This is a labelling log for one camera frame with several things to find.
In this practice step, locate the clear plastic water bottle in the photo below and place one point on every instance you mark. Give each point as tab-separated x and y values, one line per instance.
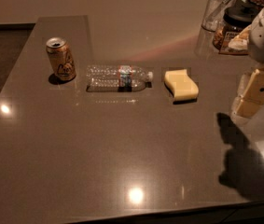
117	78

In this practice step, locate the clear drinking glass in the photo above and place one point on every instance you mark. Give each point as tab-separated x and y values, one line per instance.
214	12

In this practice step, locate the orange soda can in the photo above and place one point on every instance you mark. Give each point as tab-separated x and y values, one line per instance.
61	59

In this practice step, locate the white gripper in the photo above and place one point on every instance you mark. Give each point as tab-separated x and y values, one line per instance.
250	94

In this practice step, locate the black-lidded snack jar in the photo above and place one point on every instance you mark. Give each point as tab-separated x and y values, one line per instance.
231	33

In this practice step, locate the yellow sponge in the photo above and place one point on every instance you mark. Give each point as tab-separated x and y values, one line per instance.
181	85

